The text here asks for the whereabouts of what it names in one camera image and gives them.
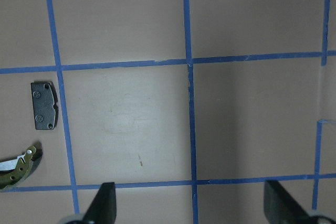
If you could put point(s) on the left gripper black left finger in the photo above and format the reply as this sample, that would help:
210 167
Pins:
103 207

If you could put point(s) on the dark grey brake pad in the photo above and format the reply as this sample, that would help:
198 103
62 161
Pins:
45 107

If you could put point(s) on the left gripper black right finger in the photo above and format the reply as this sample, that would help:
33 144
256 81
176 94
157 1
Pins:
280 207

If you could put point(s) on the olive green brake shoe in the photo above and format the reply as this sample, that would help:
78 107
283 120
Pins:
16 170

